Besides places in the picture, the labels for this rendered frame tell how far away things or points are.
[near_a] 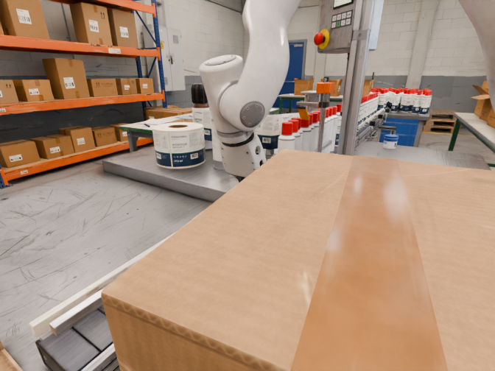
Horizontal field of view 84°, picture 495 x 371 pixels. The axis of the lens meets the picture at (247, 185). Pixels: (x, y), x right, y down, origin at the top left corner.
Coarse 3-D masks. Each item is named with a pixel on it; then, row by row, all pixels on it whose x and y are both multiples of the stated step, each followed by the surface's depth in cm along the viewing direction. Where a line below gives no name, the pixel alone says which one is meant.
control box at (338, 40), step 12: (324, 0) 87; (324, 12) 88; (336, 12) 83; (324, 24) 89; (336, 36) 85; (348, 36) 80; (372, 36) 81; (324, 48) 90; (336, 48) 85; (348, 48) 82; (372, 48) 83
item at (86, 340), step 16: (96, 320) 40; (48, 336) 38; (64, 336) 38; (80, 336) 38; (96, 336) 38; (48, 352) 36; (64, 352) 36; (80, 352) 36; (96, 352) 36; (64, 368) 34; (80, 368) 34
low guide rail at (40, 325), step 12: (144, 252) 50; (132, 264) 47; (108, 276) 44; (96, 288) 42; (72, 300) 39; (48, 312) 37; (60, 312) 38; (36, 324) 35; (48, 324) 37; (36, 336) 36
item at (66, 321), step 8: (328, 144) 110; (96, 296) 34; (80, 304) 32; (88, 304) 32; (96, 304) 33; (72, 312) 31; (80, 312) 32; (88, 312) 33; (56, 320) 30; (64, 320) 30; (72, 320) 31; (80, 320) 32; (56, 328) 30; (64, 328) 30
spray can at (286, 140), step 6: (282, 126) 80; (288, 126) 79; (282, 132) 81; (288, 132) 80; (282, 138) 80; (288, 138) 80; (294, 138) 81; (282, 144) 81; (288, 144) 80; (294, 144) 82
